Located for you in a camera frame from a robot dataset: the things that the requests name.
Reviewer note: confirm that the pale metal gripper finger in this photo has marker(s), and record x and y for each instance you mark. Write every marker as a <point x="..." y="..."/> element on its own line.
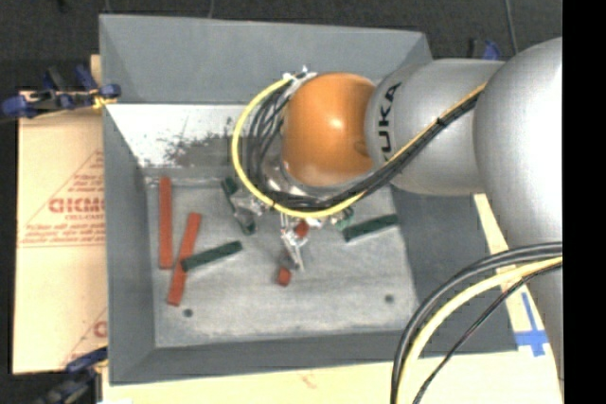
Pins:
<point x="293" y="248"/>
<point x="246" y="209"/>

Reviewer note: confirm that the dark green flat block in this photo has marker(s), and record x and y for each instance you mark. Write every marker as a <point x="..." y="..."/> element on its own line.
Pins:
<point x="229" y="187"/>
<point x="369" y="226"/>
<point x="210" y="255"/>

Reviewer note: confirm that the grey metal bin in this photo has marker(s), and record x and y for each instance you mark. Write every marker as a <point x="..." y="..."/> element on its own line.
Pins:
<point x="331" y="307"/>

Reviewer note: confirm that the brown cardboard board red print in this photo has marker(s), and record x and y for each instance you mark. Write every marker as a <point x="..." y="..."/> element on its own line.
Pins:
<point x="57" y="251"/>

